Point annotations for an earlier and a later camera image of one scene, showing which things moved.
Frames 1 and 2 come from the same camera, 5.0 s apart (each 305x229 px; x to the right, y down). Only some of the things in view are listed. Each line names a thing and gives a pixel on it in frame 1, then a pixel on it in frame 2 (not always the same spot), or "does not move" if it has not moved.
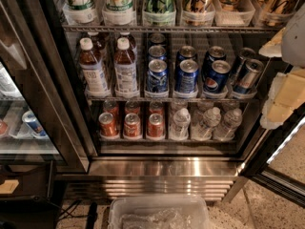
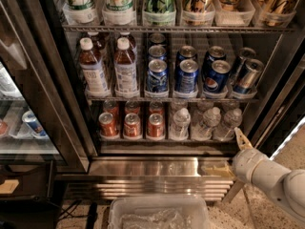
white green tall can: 79,7 does not move
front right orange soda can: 155,127 does not move
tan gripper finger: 274,49 → 223,171
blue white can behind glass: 34,125 does not move
